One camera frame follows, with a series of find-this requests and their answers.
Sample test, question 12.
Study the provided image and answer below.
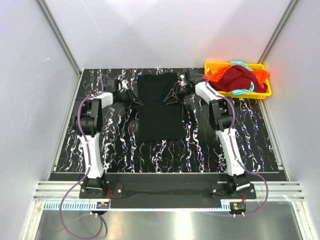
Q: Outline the orange t shirt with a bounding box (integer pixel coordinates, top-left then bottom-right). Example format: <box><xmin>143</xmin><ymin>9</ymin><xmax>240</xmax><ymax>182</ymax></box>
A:
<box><xmin>205</xmin><ymin>64</ymin><xmax>270</xmax><ymax>85</ymax></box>

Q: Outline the aluminium frame post right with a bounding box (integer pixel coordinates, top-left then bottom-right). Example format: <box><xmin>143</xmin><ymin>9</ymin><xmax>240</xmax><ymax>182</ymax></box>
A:
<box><xmin>257</xmin><ymin>0</ymin><xmax>300</xmax><ymax>64</ymax></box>

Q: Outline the yellow plastic bin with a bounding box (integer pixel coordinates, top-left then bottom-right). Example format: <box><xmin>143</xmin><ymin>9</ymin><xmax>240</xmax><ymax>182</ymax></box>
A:
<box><xmin>204</xmin><ymin>61</ymin><xmax>272</xmax><ymax>99</ymax></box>

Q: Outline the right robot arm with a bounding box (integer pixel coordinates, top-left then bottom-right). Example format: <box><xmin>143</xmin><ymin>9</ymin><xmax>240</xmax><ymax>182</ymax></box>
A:
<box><xmin>163</xmin><ymin>71</ymin><xmax>251</xmax><ymax>200</ymax></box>

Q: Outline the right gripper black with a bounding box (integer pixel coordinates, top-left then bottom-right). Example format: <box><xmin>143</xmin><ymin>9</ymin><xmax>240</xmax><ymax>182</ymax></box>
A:
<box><xmin>163</xmin><ymin>82</ymin><xmax>193</xmax><ymax>106</ymax></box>

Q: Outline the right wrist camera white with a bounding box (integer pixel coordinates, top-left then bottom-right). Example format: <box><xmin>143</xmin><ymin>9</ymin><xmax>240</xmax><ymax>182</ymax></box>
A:
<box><xmin>177</xmin><ymin>74</ymin><xmax>188</xmax><ymax>87</ymax></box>

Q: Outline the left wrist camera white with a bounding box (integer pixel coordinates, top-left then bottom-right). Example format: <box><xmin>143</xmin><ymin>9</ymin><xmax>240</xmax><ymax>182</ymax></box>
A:
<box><xmin>117</xmin><ymin>79</ymin><xmax>130</xmax><ymax>93</ymax></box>

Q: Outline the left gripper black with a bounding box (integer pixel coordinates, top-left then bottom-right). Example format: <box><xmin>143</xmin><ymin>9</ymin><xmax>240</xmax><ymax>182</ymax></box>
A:
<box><xmin>117</xmin><ymin>88</ymin><xmax>143</xmax><ymax>109</ymax></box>

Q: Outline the black t shirt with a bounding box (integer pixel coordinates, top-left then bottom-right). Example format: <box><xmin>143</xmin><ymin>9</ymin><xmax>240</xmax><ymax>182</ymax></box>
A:
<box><xmin>137</xmin><ymin>72</ymin><xmax>186</xmax><ymax>142</ymax></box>

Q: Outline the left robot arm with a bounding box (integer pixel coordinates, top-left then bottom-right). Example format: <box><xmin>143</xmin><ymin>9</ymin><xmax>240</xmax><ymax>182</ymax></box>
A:
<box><xmin>72</xmin><ymin>79</ymin><xmax>144</xmax><ymax>199</ymax></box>

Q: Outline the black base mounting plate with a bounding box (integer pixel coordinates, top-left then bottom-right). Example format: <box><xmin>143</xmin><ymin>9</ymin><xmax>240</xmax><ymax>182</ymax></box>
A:
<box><xmin>79</xmin><ymin>172</ymin><xmax>258</xmax><ymax>210</ymax></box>

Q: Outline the aluminium frame post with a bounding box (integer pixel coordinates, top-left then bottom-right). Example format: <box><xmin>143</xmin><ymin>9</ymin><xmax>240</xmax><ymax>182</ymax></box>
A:
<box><xmin>257</xmin><ymin>0</ymin><xmax>300</xmax><ymax>64</ymax></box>
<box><xmin>35</xmin><ymin>0</ymin><xmax>82</xmax><ymax>77</ymax></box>

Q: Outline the white slotted cable duct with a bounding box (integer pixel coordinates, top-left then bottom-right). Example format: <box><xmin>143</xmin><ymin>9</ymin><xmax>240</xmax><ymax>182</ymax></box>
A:
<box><xmin>44</xmin><ymin>200</ymin><xmax>231</xmax><ymax>212</ymax></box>

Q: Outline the teal t shirt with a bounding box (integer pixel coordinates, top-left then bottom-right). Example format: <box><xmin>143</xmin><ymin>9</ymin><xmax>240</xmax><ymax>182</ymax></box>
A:
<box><xmin>230</xmin><ymin>61</ymin><xmax>255</xmax><ymax>95</ymax></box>

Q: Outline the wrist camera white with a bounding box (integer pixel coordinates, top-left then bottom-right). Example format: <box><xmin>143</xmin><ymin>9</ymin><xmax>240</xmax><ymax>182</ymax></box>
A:
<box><xmin>117</xmin><ymin>79</ymin><xmax>130</xmax><ymax>93</ymax></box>
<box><xmin>177</xmin><ymin>74</ymin><xmax>188</xmax><ymax>87</ymax></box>

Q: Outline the dark red t shirt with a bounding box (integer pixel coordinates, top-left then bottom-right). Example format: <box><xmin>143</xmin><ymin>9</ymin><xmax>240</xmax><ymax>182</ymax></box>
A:
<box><xmin>209</xmin><ymin>73</ymin><xmax>268</xmax><ymax>93</ymax></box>

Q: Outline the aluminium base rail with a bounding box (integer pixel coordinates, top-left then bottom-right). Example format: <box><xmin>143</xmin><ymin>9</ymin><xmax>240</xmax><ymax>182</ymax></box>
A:
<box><xmin>33</xmin><ymin>181</ymin><xmax>304</xmax><ymax>201</ymax></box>

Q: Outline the aluminium frame post left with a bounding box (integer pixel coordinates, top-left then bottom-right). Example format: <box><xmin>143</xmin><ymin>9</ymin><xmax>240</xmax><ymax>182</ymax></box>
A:
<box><xmin>35</xmin><ymin>0</ymin><xmax>82</xmax><ymax>77</ymax></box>

